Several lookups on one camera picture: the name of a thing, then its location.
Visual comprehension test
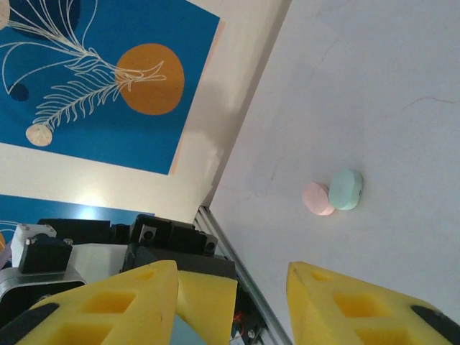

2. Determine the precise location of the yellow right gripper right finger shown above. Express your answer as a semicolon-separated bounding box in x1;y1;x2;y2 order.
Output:
287;261;460;345

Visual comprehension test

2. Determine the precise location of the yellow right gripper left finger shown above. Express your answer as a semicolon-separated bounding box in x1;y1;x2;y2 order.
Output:
0;260;180;345

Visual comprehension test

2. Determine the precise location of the aluminium arm base rail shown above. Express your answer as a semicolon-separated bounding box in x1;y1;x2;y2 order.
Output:
193;204;294;345

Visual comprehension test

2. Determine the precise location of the blue floral wall poster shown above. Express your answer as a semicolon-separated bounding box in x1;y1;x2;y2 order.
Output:
0;0;226;177

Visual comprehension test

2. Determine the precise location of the pink earbud charging case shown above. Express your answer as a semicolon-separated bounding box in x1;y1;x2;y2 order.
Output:
302;181;336;217

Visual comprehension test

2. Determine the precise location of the light blue earbud charging case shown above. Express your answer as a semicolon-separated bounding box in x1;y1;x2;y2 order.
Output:
328;167;364;212

